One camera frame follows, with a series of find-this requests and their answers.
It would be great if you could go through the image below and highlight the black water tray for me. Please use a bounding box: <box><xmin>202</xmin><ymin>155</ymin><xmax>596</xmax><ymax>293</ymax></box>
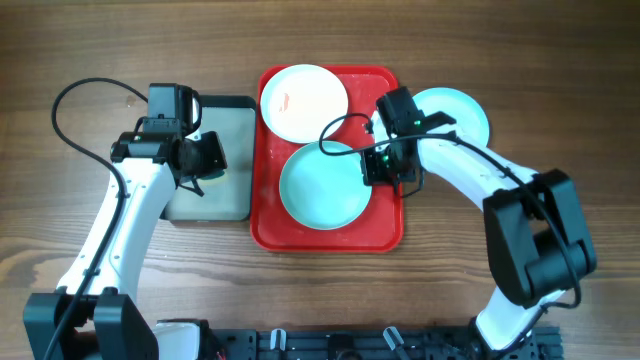
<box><xmin>162</xmin><ymin>95</ymin><xmax>256</xmax><ymax>222</ymax></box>

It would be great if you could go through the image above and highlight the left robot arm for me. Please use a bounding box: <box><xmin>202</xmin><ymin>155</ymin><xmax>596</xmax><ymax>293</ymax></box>
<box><xmin>23</xmin><ymin>84</ymin><xmax>227</xmax><ymax>359</ymax></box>

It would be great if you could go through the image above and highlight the light blue plate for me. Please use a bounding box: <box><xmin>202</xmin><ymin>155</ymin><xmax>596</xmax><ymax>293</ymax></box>
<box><xmin>279</xmin><ymin>141</ymin><xmax>373</xmax><ymax>230</ymax></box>
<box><xmin>413</xmin><ymin>87</ymin><xmax>491</xmax><ymax>146</ymax></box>

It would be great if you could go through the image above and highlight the left black cable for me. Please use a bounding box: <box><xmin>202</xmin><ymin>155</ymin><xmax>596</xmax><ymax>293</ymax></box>
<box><xmin>42</xmin><ymin>77</ymin><xmax>151</xmax><ymax>360</ymax></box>

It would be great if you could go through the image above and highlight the red plastic tray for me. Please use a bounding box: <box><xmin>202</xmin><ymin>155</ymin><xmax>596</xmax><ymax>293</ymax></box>
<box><xmin>250</xmin><ymin>65</ymin><xmax>404</xmax><ymax>253</ymax></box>

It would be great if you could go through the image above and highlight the light blue plate front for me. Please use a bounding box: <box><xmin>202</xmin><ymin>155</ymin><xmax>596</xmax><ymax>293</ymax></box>
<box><xmin>413</xmin><ymin>87</ymin><xmax>491</xmax><ymax>146</ymax></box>

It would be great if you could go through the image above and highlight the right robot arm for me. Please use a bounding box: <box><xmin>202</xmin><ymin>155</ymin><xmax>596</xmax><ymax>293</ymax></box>
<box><xmin>362</xmin><ymin>87</ymin><xmax>597</xmax><ymax>359</ymax></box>

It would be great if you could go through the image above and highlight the green and yellow sponge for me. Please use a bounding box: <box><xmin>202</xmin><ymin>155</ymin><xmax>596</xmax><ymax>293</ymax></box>
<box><xmin>199</xmin><ymin>170</ymin><xmax>225</xmax><ymax>181</ymax></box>

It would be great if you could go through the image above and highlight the white plate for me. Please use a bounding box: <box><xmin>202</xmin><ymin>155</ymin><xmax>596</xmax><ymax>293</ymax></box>
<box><xmin>260</xmin><ymin>64</ymin><xmax>349</xmax><ymax>144</ymax></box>

